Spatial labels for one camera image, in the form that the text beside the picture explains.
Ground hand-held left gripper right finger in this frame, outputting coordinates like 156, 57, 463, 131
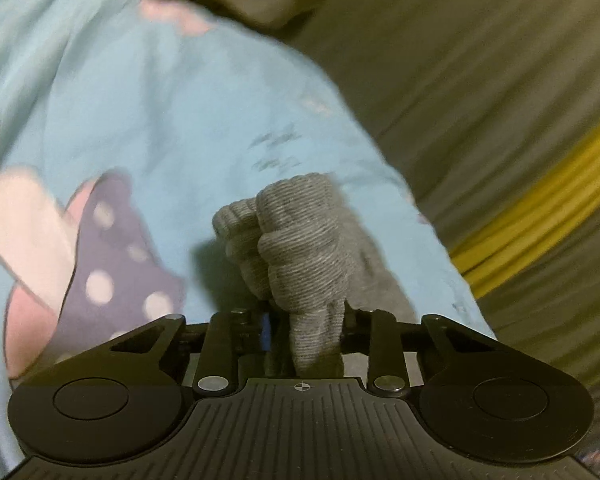
342, 305, 546, 397

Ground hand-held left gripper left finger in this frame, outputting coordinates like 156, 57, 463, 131
55, 308, 272, 397

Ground grey pants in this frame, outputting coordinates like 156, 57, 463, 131
212, 172, 416, 378

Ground grey curtain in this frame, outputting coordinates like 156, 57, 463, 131
475, 195, 600, 461
280, 0, 600, 256

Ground yellow curtain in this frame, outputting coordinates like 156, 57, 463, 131
450, 110, 600, 301

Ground light blue printed bed sheet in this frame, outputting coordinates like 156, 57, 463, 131
0, 0, 498, 476

